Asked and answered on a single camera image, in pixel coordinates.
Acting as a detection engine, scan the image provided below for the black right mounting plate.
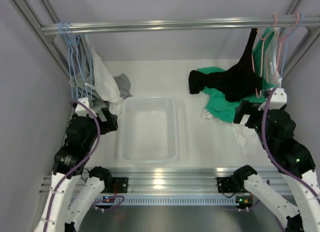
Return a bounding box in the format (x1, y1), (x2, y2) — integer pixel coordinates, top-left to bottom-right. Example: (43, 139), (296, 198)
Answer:
(216, 176), (245, 194)

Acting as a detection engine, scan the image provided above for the white plastic laundry basket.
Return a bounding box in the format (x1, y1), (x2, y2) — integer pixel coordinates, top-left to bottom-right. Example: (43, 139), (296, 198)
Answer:
(118, 96), (179, 164)

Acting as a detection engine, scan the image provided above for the aluminium hanging rail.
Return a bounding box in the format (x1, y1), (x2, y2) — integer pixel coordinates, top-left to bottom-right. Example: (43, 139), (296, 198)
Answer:
(41, 13), (320, 35)

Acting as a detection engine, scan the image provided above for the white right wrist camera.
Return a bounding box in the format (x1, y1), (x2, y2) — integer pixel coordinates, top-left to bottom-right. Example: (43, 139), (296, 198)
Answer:
(258, 88), (287, 111)

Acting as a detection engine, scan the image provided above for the white tank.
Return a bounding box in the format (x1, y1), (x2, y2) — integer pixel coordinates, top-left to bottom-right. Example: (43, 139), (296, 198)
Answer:
(199, 27), (285, 155)
(85, 35), (124, 116)

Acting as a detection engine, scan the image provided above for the blue hanger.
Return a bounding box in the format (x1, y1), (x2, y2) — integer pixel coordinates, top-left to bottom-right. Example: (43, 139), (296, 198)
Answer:
(274, 12), (305, 78)
(64, 22), (88, 99)
(76, 34), (98, 99)
(58, 22), (78, 99)

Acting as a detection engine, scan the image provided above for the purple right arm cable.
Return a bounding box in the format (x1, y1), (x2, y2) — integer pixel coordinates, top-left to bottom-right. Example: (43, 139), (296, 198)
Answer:
(261, 87), (320, 200)

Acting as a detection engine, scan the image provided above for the black tank top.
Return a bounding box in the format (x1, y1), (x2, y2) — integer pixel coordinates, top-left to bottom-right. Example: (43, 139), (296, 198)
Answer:
(188, 28), (263, 102)

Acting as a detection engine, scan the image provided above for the black mounting plate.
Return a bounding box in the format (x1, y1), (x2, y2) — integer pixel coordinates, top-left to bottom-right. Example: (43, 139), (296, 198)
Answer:
(108, 177), (129, 194)
(216, 176), (245, 194)

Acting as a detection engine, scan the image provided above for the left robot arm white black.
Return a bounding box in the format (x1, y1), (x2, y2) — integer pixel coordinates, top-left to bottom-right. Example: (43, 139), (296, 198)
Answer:
(35, 98), (118, 232)

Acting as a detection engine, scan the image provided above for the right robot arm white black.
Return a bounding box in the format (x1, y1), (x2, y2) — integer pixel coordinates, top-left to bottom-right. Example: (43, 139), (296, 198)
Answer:
(231, 100), (320, 232)

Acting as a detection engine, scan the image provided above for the green tank top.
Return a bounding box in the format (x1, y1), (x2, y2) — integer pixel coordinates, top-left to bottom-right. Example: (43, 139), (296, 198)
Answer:
(202, 28), (272, 123)

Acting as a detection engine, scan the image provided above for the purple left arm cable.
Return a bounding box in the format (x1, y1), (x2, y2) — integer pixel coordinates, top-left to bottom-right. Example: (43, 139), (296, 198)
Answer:
(42, 99), (126, 232)

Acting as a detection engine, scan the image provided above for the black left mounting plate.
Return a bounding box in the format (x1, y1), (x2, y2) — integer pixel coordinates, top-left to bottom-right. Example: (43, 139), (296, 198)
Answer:
(108, 177), (129, 194)

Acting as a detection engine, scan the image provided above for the grey tank top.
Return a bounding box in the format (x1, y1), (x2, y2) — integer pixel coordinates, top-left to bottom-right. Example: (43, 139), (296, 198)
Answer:
(69, 33), (133, 113)

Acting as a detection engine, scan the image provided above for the grey slotted cable duct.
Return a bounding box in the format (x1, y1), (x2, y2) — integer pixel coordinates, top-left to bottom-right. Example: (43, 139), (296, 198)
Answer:
(71, 195), (241, 206)

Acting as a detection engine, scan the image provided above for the pink hanger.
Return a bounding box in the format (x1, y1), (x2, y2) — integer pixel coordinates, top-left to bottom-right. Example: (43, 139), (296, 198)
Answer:
(251, 13), (280, 98)
(264, 13), (304, 88)

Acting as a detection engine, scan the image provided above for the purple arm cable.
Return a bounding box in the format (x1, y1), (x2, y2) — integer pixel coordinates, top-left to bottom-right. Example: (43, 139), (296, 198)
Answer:
(42, 99), (126, 232)
(261, 87), (320, 200)

